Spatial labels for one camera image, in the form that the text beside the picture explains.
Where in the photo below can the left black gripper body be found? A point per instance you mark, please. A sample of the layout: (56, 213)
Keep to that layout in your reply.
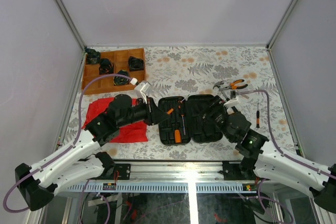
(139, 114)

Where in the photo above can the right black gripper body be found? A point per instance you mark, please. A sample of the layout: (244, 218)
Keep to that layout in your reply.
(219, 116)

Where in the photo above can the small precision screwdriver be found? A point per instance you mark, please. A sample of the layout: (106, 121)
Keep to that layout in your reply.
(170, 111)

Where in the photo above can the red cloth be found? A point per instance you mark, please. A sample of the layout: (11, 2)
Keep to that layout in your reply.
(132, 133)

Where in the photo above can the thin screwdriver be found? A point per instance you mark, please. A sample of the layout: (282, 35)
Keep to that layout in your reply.
(258, 117)

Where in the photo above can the black orange grip screwdriver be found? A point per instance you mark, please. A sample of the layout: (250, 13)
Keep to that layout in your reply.
(182, 114)

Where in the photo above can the large orange handle screwdriver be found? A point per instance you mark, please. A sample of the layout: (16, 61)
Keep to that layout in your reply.
(177, 136)

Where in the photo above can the black plastic tool case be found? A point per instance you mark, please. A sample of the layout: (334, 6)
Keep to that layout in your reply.
(197, 129)

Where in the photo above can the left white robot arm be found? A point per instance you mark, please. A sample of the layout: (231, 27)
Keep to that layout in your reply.
(39, 183)

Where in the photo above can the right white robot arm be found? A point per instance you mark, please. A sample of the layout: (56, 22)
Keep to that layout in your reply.
(265, 159)

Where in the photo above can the rolled black yellow tape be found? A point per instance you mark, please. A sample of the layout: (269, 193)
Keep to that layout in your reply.
(120, 81)

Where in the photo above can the small hammer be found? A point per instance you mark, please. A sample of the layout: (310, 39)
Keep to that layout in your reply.
(222, 87)

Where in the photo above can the wooden compartment tray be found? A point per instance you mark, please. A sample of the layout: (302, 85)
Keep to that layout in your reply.
(97, 84)

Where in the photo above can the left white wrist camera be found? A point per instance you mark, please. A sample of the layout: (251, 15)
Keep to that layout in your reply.
(142, 89)

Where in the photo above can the orange handle pliers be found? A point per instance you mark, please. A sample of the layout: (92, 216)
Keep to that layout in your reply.
(238, 84)

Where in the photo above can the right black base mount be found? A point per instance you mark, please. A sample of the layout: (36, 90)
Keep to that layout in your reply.
(232, 172)

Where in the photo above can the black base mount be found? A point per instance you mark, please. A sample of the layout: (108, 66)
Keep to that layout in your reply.
(119, 172)
(232, 172)

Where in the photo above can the aluminium front rail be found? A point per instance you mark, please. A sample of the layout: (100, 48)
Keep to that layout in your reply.
(175, 171)

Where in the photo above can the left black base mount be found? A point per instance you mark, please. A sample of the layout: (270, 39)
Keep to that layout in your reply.
(119, 172)

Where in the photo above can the white slotted cable duct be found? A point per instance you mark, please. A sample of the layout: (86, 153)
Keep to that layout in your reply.
(98, 187)

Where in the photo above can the left aluminium corner post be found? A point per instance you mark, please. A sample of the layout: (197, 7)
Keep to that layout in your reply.
(70, 23)

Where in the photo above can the aluminium corner post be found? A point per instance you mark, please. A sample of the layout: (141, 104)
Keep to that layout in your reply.
(290, 8)
(70, 23)

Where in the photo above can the right aluminium corner post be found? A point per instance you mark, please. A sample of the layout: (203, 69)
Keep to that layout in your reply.
(290, 8)

